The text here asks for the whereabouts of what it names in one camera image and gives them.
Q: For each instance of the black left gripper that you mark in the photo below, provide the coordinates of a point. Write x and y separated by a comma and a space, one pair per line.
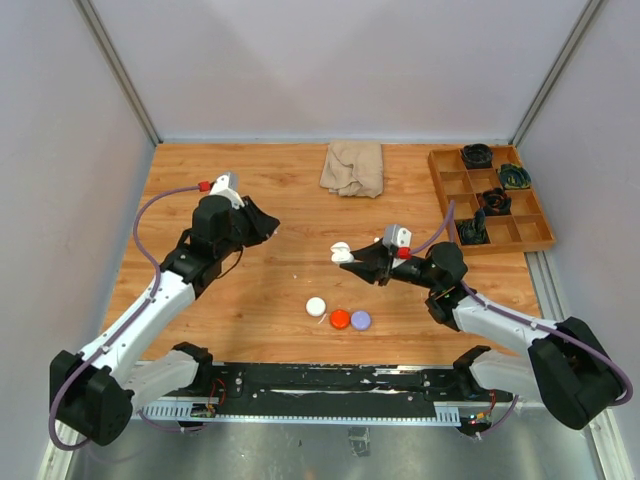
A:
263, 224

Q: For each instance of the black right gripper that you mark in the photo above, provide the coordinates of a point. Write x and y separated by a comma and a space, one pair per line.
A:
381, 272

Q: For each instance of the white charging case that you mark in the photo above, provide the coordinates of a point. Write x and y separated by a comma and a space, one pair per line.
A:
315, 307
341, 253

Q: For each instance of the purple charging case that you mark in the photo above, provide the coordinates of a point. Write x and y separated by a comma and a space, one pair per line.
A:
360, 320

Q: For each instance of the orange earbud charging case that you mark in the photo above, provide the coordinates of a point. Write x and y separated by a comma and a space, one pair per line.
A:
340, 319

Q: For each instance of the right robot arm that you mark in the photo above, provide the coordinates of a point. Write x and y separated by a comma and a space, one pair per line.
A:
559, 364

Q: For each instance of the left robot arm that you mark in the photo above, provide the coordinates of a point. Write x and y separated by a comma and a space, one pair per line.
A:
96, 391

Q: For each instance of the beige cloth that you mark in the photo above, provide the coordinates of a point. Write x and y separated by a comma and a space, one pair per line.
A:
353, 169

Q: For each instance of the dark green rolled sock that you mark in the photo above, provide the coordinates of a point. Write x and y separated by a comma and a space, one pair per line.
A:
473, 231

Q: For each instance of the wooden compartment tray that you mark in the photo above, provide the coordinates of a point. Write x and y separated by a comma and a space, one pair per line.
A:
525, 230

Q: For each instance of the black orange rolled sock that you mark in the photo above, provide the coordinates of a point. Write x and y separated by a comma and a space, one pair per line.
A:
495, 202

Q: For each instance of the blue yellow rolled sock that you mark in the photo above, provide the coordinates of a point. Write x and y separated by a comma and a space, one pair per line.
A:
513, 177

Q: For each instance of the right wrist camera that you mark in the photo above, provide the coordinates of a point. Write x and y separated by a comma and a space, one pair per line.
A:
397, 240

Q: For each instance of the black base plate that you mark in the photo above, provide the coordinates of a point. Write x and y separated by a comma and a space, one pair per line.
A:
320, 393

